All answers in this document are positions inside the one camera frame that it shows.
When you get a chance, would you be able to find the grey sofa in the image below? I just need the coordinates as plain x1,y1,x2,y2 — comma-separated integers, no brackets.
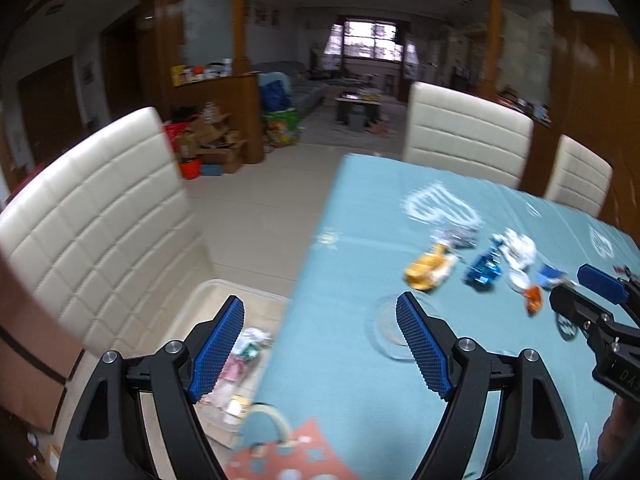
252,60,331,111

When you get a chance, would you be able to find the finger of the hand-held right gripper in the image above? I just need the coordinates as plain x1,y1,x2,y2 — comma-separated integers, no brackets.
576,263,640,307
548,285,621,356

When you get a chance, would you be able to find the teal printed tablecloth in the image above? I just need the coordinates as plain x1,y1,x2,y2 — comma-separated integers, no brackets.
225,152,640,480

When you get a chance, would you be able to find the blue foil wrapper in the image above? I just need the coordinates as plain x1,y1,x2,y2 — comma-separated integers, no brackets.
465,235,506,288

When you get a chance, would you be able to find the silver foil wrapper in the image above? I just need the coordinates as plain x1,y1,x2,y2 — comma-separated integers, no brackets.
431,227,478,251

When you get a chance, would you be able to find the colourful printed bag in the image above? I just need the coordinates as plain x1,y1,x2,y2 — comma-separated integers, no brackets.
262,110,301,148

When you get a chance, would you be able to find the blue white small carton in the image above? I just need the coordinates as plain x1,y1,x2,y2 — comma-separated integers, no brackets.
536,264,568,288

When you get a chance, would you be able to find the yellow snack wrapper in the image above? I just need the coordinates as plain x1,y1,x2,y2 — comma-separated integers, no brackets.
404,242,458,291

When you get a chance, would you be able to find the green white carton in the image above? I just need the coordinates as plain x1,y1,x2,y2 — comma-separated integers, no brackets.
232,342,266,362

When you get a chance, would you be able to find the red bag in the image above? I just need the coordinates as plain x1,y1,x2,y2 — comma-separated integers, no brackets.
164,121,191,151

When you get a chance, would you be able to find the blue bag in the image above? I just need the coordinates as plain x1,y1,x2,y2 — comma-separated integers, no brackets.
260,80,291,111

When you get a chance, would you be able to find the wooden partition cabinet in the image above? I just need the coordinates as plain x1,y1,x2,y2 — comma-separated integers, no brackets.
175,72,266,166

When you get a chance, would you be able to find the orange wrapper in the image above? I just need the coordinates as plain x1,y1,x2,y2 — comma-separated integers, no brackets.
522,285,545,313

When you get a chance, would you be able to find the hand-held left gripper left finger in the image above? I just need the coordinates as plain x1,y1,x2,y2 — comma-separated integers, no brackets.
56,294,246,480

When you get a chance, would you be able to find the cream quilted chair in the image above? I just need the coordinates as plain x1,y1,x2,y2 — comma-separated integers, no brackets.
402,81,535,191
544,134,613,218
0,106,296,411

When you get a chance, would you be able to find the white round cap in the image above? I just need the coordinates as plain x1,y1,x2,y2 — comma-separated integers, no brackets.
507,267,533,292

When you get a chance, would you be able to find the dark green zigzag packet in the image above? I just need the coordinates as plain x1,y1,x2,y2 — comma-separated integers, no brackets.
556,307,583,343

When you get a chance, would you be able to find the clear plastic bin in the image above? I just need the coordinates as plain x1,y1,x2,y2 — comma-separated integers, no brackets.
182,279,293,453

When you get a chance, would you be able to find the row of boxes and bottles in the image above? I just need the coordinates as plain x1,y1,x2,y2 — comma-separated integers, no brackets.
170,60,233,86

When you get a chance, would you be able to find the barred window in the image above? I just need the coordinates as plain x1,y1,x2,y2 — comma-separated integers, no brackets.
325,19,416,63

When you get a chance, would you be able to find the brown cabinet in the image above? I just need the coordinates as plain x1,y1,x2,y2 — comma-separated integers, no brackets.
0,250,86,433

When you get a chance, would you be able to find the low coffee table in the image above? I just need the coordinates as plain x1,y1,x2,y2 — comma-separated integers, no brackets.
335,91,381,128

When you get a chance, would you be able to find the glass ashtray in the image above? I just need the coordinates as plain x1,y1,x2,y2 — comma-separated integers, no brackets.
367,295,441,361

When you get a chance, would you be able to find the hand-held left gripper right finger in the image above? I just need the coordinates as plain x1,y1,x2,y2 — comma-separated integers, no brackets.
395,291,586,480

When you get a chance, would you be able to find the pile of cardboard boxes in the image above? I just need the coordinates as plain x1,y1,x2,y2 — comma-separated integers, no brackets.
177,115,248,176

